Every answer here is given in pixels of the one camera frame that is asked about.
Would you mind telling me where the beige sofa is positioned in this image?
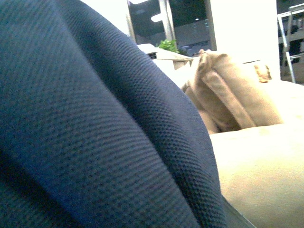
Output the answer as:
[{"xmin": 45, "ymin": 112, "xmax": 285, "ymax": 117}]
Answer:
[{"xmin": 210, "ymin": 80, "xmax": 304, "ymax": 228}]

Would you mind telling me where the beige cushion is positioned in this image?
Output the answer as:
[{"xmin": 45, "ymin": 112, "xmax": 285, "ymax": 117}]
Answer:
[{"xmin": 183, "ymin": 49, "xmax": 284, "ymax": 134}]

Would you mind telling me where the green plant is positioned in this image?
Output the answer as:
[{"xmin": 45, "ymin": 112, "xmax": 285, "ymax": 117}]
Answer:
[{"xmin": 156, "ymin": 39, "xmax": 188, "ymax": 56}]

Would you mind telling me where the dark blue garment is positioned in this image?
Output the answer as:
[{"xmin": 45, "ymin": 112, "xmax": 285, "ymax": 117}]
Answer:
[{"xmin": 0, "ymin": 0, "xmax": 227, "ymax": 228}]

